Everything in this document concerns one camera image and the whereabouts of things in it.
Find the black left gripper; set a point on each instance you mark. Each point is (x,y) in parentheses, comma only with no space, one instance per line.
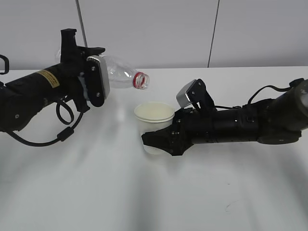
(72,59)

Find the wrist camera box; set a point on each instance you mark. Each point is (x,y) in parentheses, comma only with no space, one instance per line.
(96,80)
(194,93)

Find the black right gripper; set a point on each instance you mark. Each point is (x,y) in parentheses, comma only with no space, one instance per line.
(187,129)

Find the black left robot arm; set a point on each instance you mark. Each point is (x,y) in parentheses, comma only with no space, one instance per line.
(23,98)

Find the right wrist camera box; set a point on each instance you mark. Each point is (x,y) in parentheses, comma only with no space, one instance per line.
(194,93)

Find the white paper cup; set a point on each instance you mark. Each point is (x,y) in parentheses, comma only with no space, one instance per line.
(153,116)

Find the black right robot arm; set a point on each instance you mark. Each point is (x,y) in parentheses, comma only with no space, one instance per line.
(269,121)

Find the clear plastic water bottle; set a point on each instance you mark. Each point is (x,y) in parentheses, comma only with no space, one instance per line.
(121,75)

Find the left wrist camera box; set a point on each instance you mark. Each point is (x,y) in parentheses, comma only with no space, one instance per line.
(96,80)

